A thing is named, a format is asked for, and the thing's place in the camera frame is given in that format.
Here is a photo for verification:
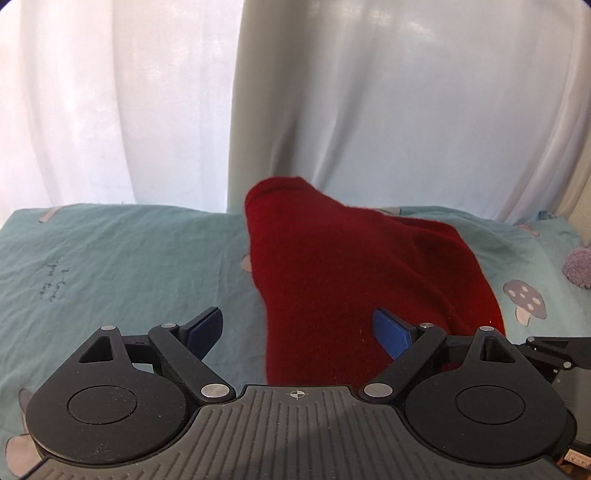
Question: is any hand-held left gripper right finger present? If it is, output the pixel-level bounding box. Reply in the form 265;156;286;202
362;308;526;404

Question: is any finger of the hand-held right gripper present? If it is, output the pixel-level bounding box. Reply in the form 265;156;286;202
525;335;591;371

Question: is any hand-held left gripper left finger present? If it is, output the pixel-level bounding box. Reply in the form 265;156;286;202
76;306;237;404

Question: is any red knit sweater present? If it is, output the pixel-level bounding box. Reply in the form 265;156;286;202
244;175;507;387

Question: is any purple fluffy toy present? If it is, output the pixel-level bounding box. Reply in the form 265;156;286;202
561;247;591;291

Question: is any teal printed bed sheet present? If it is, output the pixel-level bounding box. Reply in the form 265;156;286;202
0;203;591;479

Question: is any grey-white thick curtain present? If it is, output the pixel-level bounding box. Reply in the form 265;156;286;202
226;0;591;225

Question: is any sheer white curtain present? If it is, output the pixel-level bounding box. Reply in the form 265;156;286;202
0;0;245;216

